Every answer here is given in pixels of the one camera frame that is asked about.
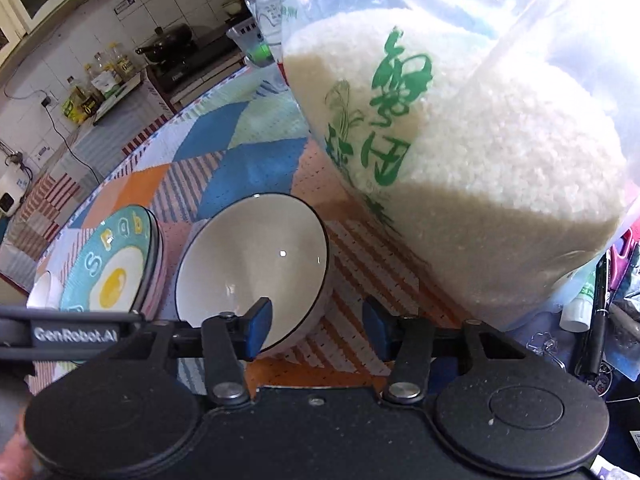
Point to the black gas stove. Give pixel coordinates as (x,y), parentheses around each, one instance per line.
(195,67)

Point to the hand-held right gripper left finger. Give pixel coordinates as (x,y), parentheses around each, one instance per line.
(259,327)

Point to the pink pouch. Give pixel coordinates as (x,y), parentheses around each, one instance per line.
(625,252)

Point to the cutting board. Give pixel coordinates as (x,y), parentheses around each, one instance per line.
(117,100)

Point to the patchwork tablecloth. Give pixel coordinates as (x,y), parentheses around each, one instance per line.
(240,160)

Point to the black wok with lid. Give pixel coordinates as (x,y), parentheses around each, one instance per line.
(167,42)

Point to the wall water tap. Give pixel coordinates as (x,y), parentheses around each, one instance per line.
(12,155)

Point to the green plastic item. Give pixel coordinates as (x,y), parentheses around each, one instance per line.
(261,54)

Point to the yellow green packet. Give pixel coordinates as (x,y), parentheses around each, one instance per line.
(72,110)

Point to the clear bag of rice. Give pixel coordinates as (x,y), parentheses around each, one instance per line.
(475,160)

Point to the white ribbed bowl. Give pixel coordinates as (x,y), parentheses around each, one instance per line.
(240,260)
(42,290)

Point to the white toothpaste tube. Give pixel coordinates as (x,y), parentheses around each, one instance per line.
(577,305)

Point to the clear plastic basket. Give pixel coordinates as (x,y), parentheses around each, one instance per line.
(242,35)

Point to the white rice cooker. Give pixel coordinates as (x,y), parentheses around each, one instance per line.
(11,190)

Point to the pink rabbit print plate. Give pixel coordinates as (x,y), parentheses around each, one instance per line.
(164,275)

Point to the black pen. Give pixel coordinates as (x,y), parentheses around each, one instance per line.
(595,320)

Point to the yellow oil bottle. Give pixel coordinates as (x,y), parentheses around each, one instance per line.
(91,77)
(102,62)
(121,62)

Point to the white green pouch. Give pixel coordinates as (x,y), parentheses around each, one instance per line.
(104,85)

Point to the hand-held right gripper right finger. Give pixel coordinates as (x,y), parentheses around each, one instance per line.
(376,330)

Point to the blue plate with egg print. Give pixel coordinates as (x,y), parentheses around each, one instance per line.
(107,265)

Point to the red cap water bottle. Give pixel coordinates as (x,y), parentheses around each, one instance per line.
(267,15)

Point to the dark oil bottle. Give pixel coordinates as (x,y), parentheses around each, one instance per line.
(82,100)

